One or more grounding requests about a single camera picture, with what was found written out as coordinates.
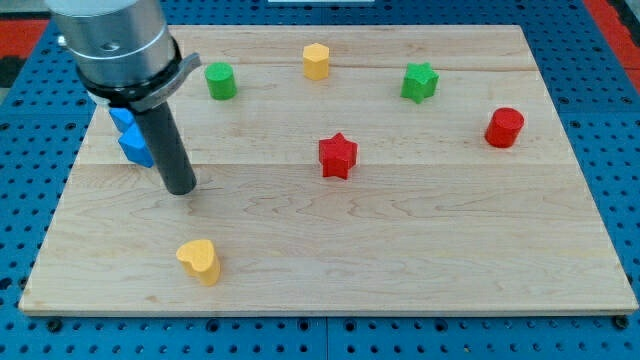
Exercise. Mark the wooden board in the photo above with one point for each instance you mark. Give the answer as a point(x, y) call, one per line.
point(433, 221)

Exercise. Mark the red star block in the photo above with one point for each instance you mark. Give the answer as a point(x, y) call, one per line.
point(337, 155)

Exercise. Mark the green star block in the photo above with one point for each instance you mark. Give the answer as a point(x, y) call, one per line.
point(419, 82)

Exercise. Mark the yellow hexagon block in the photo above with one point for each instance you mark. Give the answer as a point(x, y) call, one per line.
point(316, 61)

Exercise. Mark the green cylinder block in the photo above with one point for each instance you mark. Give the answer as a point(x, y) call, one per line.
point(220, 81)

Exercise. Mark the yellow heart block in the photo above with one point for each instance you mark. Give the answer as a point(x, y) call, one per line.
point(199, 259)

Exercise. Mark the black pusher rod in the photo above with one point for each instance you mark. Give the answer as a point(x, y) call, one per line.
point(159, 130)

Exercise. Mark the blue block lower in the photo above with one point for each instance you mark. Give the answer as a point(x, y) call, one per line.
point(134, 147)

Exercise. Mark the blue block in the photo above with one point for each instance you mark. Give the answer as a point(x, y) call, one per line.
point(134, 147)
point(122, 118)

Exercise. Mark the red cylinder block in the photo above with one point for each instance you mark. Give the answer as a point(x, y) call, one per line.
point(504, 127)

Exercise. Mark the blue block upper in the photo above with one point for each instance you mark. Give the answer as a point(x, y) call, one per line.
point(122, 118)

